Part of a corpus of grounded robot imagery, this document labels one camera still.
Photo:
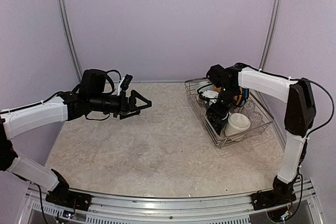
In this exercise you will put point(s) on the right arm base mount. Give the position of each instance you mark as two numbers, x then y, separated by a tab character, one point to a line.
281	193

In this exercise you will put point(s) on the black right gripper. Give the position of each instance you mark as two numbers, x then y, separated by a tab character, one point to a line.
222	112

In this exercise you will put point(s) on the clear glass tumbler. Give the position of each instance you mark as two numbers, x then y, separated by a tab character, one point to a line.
249	109

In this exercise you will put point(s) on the dark blue ceramic mug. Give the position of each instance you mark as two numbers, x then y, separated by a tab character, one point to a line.
218	124

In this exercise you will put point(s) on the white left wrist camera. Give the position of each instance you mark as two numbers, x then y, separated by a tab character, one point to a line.
124	83

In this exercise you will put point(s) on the blue polka dot plate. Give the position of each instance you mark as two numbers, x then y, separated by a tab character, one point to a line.
245	94

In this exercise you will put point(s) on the aluminium frame post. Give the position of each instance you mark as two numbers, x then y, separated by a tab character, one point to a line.
69	38
270	33

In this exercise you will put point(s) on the yellow polka dot plate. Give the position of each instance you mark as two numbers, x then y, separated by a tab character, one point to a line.
238	98

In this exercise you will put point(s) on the dark bowl pale blue inside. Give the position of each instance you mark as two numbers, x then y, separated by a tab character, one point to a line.
204	86

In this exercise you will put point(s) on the right aluminium frame post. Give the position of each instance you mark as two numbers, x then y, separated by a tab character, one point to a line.
270	33

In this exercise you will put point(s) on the metal wire dish rack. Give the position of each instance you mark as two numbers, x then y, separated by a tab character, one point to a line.
199	107

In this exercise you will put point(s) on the left aluminium frame post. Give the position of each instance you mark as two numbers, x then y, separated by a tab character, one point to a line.
69	38

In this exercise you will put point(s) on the white ribbed ceramic mug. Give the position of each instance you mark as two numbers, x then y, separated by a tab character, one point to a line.
237	125

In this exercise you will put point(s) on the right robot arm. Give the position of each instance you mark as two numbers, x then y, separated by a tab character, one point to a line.
296	96

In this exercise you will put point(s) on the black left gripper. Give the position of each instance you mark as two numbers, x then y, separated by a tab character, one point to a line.
124	106

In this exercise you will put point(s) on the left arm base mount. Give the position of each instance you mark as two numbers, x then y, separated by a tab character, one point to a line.
62	195

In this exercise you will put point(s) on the front aluminium rail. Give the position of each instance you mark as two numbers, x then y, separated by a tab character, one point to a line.
109	208

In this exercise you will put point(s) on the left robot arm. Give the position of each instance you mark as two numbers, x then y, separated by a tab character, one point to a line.
96	92

